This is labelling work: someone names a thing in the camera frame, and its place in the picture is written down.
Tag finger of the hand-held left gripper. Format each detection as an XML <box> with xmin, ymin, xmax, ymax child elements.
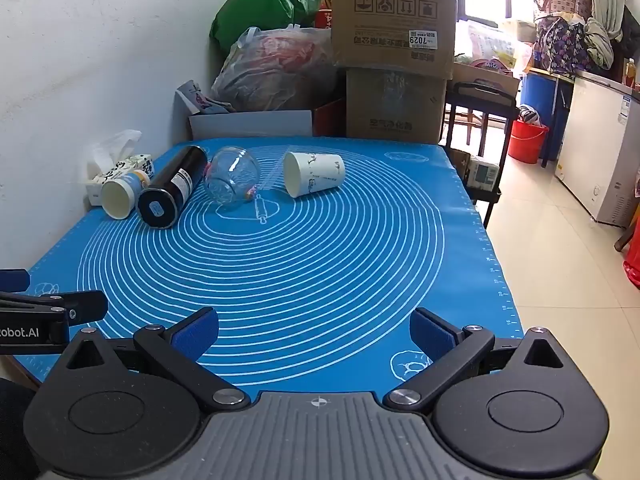
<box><xmin>0</xmin><ymin>269</ymin><xmax>31</xmax><ymax>292</ymax></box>
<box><xmin>0</xmin><ymin>289</ymin><xmax>109</xmax><ymax>322</ymax></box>

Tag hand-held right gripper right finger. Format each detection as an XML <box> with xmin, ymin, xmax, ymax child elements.
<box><xmin>382</xmin><ymin>307</ymin><xmax>571</xmax><ymax>410</ymax></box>

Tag white chest freezer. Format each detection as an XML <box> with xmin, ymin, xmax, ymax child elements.
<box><xmin>554</xmin><ymin>69</ymin><xmax>640</xmax><ymax>227</ymax></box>

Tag black metal side table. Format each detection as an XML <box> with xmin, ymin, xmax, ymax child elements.
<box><xmin>441</xmin><ymin>80</ymin><xmax>521</xmax><ymax>229</ymax></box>

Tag taped brown cardboard box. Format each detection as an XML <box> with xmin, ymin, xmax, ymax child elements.
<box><xmin>345</xmin><ymin>67</ymin><xmax>449</xmax><ymax>144</ymax></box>

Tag white paper cup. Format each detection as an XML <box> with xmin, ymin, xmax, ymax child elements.
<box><xmin>283</xmin><ymin>151</ymin><xmax>346</xmax><ymax>199</ymax></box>

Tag blue and yellow paper cup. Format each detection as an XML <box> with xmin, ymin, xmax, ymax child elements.
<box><xmin>100</xmin><ymin>170</ymin><xmax>152</xmax><ymax>220</ymax></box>

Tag printed tissue pack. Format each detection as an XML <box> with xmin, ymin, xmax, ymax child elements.
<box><xmin>84</xmin><ymin>129</ymin><xmax>155</xmax><ymax>207</ymax></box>

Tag blue plastic barrel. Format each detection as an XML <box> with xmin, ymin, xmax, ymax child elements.
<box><xmin>520</xmin><ymin>72</ymin><xmax>574</xmax><ymax>127</ymax></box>

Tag green plastic bag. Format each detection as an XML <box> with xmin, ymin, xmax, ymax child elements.
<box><xmin>209</xmin><ymin>0</ymin><xmax>324</xmax><ymax>55</ymax></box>

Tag small white appliance box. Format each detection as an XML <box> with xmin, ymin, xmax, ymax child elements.
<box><xmin>466</xmin><ymin>155</ymin><xmax>501</xmax><ymax>191</ymax></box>

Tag large brown cardboard box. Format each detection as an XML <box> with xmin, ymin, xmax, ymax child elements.
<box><xmin>331</xmin><ymin>0</ymin><xmax>459</xmax><ymax>69</ymax></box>

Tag blue silicone baking mat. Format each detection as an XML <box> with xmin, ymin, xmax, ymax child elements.
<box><xmin>10</xmin><ymin>137</ymin><xmax>526</xmax><ymax>402</ymax></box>

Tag grey green cloth bundle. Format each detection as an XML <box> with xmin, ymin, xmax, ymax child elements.
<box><xmin>584</xmin><ymin>16</ymin><xmax>615</xmax><ymax>70</ymax></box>

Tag purple floral bag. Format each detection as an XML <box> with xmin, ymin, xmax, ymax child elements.
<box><xmin>532</xmin><ymin>16</ymin><xmax>594</xmax><ymax>77</ymax></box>

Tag black cylindrical bottle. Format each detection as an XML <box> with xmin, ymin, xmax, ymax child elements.
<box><xmin>137</xmin><ymin>145</ymin><xmax>209</xmax><ymax>230</ymax></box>

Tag red plastic stool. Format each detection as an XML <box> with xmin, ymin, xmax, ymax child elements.
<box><xmin>622</xmin><ymin>247</ymin><xmax>640</xmax><ymax>288</ymax></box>

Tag printed paper booklet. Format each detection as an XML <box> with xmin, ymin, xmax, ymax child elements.
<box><xmin>175</xmin><ymin>79</ymin><xmax>237</xmax><ymax>116</ymax></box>

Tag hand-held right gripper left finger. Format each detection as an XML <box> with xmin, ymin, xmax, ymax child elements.
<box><xmin>62</xmin><ymin>308</ymin><xmax>251</xmax><ymax>414</ymax></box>

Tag clear glass cup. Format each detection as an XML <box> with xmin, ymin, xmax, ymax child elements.
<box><xmin>203</xmin><ymin>146</ymin><xmax>261</xmax><ymax>206</ymax></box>

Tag white plastic bag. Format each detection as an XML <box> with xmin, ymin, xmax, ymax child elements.
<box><xmin>454</xmin><ymin>19</ymin><xmax>518</xmax><ymax>69</ymax></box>

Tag red cardboard box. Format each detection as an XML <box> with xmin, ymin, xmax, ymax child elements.
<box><xmin>313</xmin><ymin>97</ymin><xmax>347</xmax><ymax>138</ymax></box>

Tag clear plastic bag red contents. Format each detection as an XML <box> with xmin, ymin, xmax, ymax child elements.
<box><xmin>211</xmin><ymin>25</ymin><xmax>337</xmax><ymax>112</ymax></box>

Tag red plastic bucket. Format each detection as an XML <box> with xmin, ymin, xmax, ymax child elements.
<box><xmin>507</xmin><ymin>120</ymin><xmax>550</xmax><ymax>164</ymax></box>

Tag flat cardboard box black handle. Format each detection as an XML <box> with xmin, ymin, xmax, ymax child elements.
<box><xmin>452</xmin><ymin>62</ymin><xmax>522</xmax><ymax>95</ymax></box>

